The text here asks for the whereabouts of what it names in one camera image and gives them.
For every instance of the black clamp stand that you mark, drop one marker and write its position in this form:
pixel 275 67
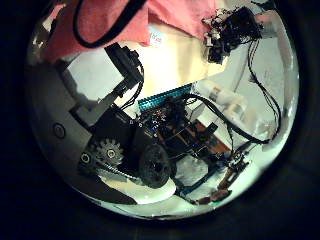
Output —
pixel 238 160

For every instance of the orange button-up shirt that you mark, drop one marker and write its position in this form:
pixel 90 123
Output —
pixel 180 16

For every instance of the black electronics rack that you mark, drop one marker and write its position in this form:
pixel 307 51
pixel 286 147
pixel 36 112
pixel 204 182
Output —
pixel 160 123

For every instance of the teal ribbed panel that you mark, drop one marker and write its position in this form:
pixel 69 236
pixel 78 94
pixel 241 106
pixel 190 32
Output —
pixel 166 96

